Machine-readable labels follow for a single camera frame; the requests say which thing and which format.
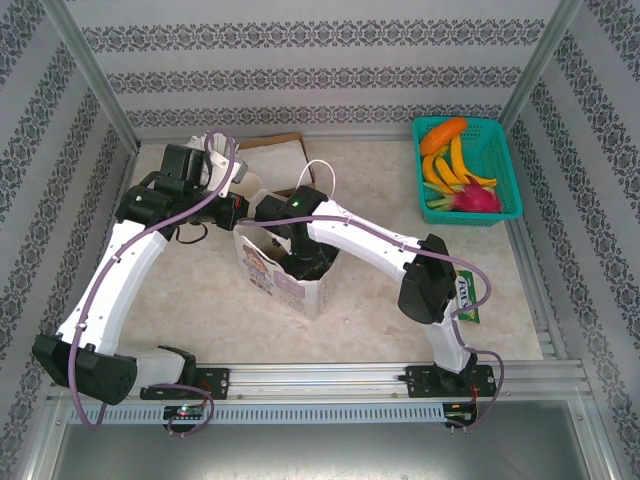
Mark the yellow toy banana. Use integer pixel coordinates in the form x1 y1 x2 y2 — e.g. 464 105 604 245
448 135 499 189
433 153 465 195
421 153 444 189

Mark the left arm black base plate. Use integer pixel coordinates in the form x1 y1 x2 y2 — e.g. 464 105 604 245
139 367 231 401

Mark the aluminium mounting rail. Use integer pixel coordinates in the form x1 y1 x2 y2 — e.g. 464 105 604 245
47 363 594 401

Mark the grey slotted cable duct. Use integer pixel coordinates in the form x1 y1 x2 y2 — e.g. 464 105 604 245
66 402 446 425

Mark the brown cardboard tray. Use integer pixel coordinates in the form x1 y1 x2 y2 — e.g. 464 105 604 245
238 131 321 199

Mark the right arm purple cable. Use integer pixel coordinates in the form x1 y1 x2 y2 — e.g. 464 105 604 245
235 212 505 436

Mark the white printed paper bag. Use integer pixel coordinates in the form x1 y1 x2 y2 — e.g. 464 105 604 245
232 159 342 321

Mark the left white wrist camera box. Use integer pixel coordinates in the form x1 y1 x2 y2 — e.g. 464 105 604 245
202 133 249 199

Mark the aluminium frame post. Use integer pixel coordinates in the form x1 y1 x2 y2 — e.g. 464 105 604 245
42 0 141 149
499 0 585 146

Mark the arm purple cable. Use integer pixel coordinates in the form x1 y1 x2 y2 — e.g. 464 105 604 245
235 212 505 436
69 129 240 439

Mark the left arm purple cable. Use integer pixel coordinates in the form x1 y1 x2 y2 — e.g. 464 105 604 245
69 129 240 439

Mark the teal plastic basket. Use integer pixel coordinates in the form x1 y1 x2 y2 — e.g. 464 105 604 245
412 116 525 226

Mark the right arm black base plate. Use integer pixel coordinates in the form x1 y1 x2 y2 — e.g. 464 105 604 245
404 364 499 400

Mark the green yellow snack bag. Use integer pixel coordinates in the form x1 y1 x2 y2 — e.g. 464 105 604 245
452 269 481 324

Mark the grey metal panel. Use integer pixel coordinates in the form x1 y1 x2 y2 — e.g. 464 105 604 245
19 399 621 480

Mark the white wrapped straws bundle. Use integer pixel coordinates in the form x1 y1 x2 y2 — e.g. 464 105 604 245
182 130 240 156

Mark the pink toy dragon fruit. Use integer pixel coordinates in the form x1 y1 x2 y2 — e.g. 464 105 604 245
452 174 504 215

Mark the orange toy fruit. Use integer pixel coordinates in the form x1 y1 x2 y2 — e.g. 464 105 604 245
418 117 469 155

